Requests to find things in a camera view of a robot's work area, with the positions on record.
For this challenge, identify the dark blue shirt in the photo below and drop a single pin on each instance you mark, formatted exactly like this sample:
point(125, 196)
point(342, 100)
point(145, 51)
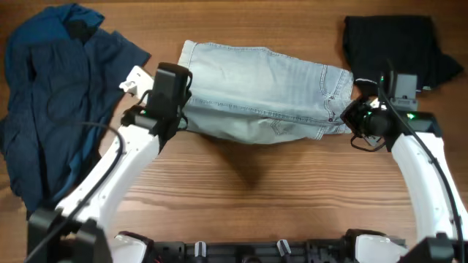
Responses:
point(64, 74)

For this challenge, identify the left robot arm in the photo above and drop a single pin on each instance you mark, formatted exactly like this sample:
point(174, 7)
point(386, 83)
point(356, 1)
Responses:
point(75, 231)

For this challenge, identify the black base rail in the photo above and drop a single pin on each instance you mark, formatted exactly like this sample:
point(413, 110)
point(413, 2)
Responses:
point(309, 251)

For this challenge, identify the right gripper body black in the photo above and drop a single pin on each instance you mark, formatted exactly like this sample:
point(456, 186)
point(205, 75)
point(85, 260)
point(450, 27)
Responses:
point(360, 116)

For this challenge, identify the black folded garment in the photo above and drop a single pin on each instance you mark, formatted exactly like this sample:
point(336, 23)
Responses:
point(409, 42)

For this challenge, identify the light blue denim shorts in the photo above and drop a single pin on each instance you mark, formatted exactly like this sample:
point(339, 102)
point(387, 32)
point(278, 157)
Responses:
point(256, 96)

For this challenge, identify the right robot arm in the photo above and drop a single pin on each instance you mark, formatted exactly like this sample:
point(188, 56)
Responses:
point(415, 142)

